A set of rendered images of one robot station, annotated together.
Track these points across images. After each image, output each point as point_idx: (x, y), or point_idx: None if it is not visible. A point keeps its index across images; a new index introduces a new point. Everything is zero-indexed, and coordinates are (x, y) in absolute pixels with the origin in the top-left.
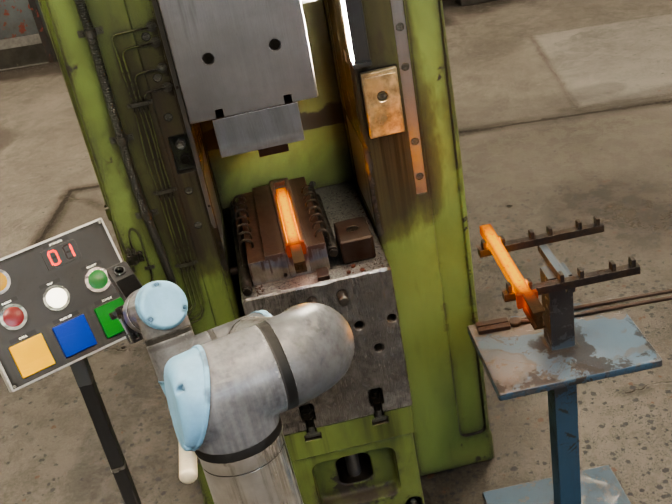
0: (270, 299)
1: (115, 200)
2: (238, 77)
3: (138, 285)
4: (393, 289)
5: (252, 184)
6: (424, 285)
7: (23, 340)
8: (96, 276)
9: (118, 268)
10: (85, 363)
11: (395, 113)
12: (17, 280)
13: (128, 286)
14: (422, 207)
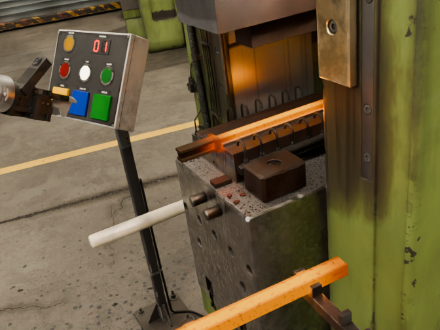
0: (186, 171)
1: (186, 34)
2: None
3: (28, 77)
4: (250, 243)
5: None
6: (357, 283)
7: (61, 87)
8: (106, 73)
9: (36, 59)
10: (118, 132)
11: (341, 57)
12: (76, 49)
13: (26, 74)
14: (365, 197)
